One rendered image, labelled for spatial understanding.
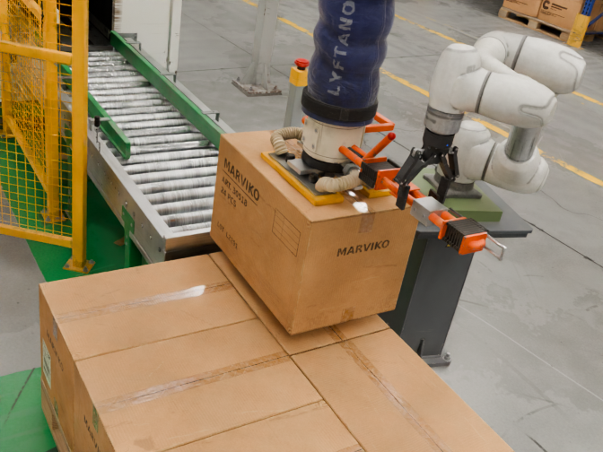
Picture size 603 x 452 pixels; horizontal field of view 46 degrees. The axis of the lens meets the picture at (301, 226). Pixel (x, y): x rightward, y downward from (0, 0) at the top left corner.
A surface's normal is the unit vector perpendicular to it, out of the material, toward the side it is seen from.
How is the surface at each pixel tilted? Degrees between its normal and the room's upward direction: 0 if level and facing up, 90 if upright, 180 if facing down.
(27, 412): 0
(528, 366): 0
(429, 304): 90
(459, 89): 89
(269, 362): 0
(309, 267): 90
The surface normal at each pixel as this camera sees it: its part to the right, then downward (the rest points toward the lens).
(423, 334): 0.27, 0.51
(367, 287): 0.50, 0.50
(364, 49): 0.30, 0.15
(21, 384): 0.15, -0.86
